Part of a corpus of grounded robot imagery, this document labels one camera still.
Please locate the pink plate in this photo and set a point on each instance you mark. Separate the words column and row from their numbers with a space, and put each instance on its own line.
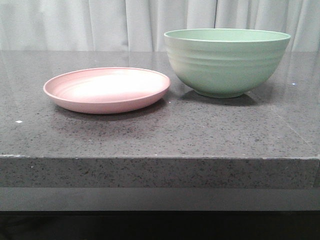
column 107, row 90

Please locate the green bowl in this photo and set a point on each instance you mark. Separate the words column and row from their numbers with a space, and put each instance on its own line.
column 224, row 62

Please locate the white curtain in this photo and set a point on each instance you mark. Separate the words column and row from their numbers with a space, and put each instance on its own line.
column 139, row 25

